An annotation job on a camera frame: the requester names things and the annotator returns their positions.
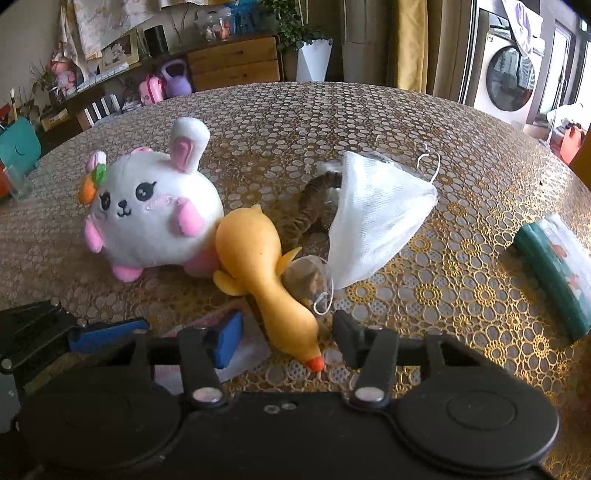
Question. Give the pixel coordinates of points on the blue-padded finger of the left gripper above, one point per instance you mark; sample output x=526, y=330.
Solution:
x=93, y=337

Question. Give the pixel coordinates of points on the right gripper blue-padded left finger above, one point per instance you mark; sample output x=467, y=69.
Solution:
x=204, y=350

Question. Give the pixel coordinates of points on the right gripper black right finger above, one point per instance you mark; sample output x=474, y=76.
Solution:
x=372, y=351

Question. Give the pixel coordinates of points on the white mesh face mask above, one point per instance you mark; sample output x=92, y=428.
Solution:
x=382, y=205

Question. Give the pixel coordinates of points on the white bunny plush toy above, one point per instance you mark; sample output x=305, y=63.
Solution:
x=151, y=209

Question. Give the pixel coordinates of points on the teal pouch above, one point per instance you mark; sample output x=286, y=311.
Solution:
x=20, y=146

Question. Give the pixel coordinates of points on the green tissue pack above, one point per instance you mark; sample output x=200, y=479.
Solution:
x=561, y=264

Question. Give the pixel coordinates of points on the pink toy backpack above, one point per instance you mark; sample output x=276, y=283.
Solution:
x=151, y=90

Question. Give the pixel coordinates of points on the purple kettlebell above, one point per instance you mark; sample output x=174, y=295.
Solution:
x=175, y=76

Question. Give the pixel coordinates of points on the wooden drawer cabinet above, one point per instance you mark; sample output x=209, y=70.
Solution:
x=243, y=60

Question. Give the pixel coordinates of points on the washing machine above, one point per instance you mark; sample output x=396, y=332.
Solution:
x=503, y=79

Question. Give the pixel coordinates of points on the white planter with plant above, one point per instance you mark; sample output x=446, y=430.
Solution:
x=304, y=50

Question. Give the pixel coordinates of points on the yellow curtain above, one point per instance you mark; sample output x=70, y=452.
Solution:
x=408, y=56

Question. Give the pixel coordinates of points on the small clear drawstring pouch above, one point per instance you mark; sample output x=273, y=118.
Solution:
x=309, y=280

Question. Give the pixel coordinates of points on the picture frame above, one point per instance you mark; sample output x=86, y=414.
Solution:
x=123, y=50

